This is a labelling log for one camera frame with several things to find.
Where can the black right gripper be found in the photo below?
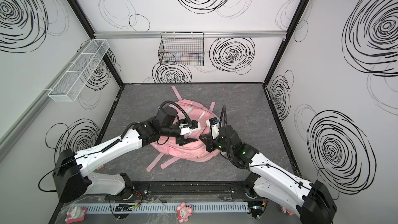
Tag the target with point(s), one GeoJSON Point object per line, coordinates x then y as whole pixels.
{"type": "Point", "coordinates": [210, 141]}

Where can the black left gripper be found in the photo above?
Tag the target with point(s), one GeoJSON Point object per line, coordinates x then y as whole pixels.
{"type": "Point", "coordinates": [181, 138]}

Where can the pink student backpack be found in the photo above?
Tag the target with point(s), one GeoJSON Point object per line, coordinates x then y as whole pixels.
{"type": "Point", "coordinates": [194, 149]}

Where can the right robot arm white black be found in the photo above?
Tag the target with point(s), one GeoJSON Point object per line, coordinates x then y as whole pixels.
{"type": "Point", "coordinates": [311, 202]}

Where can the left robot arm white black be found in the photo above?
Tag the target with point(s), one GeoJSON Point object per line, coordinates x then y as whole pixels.
{"type": "Point", "coordinates": [74, 174]}

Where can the pink plush toy centre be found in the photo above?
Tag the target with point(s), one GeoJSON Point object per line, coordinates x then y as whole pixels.
{"type": "Point", "coordinates": [184, 212]}

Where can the pink toy right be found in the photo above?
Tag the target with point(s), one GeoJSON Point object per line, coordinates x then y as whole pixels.
{"type": "Point", "coordinates": [287, 211]}

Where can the pink white toy left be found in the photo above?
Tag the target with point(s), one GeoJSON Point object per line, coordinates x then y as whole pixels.
{"type": "Point", "coordinates": [76, 214]}

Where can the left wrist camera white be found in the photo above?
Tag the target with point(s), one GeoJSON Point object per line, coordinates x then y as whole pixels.
{"type": "Point", "coordinates": [190, 127]}

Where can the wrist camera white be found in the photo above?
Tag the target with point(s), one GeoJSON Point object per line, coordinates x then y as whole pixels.
{"type": "Point", "coordinates": [213, 124]}
{"type": "Point", "coordinates": [190, 127]}

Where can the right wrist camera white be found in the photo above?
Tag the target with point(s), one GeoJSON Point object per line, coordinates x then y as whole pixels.
{"type": "Point", "coordinates": [213, 124]}

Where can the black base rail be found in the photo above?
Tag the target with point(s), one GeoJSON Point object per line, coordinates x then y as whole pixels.
{"type": "Point", "coordinates": [146, 190]}

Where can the black wire wall basket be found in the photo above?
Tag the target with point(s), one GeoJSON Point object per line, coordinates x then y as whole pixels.
{"type": "Point", "coordinates": [186, 48]}

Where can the white slotted cable duct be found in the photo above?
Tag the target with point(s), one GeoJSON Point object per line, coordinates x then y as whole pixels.
{"type": "Point", "coordinates": [162, 208]}

